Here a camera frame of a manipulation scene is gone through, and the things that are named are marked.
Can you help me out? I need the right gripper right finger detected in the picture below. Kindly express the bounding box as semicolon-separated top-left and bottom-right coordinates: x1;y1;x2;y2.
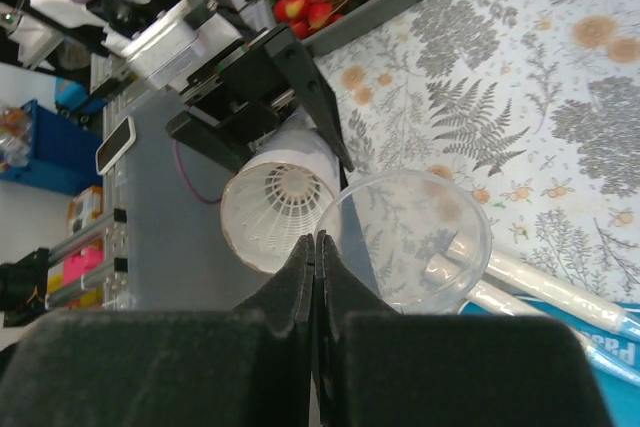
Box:
314;233;611;426

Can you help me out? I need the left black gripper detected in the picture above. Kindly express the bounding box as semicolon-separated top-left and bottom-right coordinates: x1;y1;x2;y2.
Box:
167;24;354;172

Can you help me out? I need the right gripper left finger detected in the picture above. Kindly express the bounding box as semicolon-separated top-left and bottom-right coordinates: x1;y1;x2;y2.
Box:
1;236;314;426

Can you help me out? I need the white shuttlecock tube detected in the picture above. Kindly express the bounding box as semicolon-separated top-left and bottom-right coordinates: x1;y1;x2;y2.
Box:
219;106;346;276

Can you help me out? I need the white shuttlecock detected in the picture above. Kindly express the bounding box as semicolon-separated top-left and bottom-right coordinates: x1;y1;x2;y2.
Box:
220;163;333;273

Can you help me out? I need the clear plastic tube lid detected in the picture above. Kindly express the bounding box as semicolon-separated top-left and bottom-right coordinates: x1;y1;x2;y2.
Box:
316;169;492;314

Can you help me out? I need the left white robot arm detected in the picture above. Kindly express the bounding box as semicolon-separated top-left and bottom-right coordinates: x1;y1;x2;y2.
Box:
25;0;353;172

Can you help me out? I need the blue badminton racket upper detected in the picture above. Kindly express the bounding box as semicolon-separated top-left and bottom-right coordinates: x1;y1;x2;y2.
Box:
441;233;639;341

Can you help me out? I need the white-edged smartphone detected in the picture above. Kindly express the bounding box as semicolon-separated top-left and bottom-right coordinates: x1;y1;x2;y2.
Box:
95;116;137;176

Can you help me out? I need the blue storage crate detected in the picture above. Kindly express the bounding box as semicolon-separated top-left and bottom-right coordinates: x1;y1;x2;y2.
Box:
1;99;102;196

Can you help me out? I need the blue racket bag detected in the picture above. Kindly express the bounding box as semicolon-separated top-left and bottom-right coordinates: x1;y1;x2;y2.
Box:
459;291;640;427

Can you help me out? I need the floral tablecloth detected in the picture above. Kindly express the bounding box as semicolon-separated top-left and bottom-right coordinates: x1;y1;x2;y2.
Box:
319;0;639;303

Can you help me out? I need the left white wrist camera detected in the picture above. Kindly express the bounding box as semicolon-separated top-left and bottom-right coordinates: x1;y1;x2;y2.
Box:
103;0;255;92

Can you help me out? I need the aluminium frame rail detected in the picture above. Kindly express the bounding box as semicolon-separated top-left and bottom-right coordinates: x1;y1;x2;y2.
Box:
0;54;146;328

